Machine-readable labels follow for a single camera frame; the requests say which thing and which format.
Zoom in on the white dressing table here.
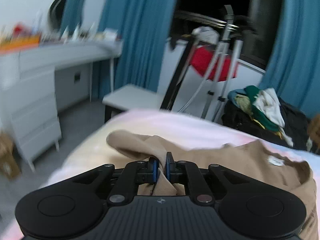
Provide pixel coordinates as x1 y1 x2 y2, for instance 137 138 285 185
1 40 123 170

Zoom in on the white bedside bench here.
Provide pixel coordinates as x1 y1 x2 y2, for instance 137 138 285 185
102 84 164 122

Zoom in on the right blue curtain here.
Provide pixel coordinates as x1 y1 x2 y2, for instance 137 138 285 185
259 0 319 118

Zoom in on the wavy frame vanity mirror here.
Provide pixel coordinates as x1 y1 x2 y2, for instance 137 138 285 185
48 0 85 35

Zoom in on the tan t-shirt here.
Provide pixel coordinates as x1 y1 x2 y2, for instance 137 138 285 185
106 130 319 239

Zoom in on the folded ironing board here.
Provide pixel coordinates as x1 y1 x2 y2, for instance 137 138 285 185
160 36 199 111

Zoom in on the pile of mixed clothes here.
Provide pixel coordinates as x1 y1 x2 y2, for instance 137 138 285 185
222 86 313 152

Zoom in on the orange tray on dresser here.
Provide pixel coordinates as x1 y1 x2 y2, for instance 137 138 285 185
1 35 41 51

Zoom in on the blue curtain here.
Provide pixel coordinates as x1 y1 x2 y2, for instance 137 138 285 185
98 0 176 92
259 0 319 118

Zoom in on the red hanging garment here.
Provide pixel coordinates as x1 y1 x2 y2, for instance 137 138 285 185
190 47 239 82

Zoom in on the pastel tie-dye bed sheet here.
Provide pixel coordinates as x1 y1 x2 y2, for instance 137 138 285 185
2 110 319 239

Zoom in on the left blue curtain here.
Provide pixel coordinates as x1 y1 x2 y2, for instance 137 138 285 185
98 0 176 92

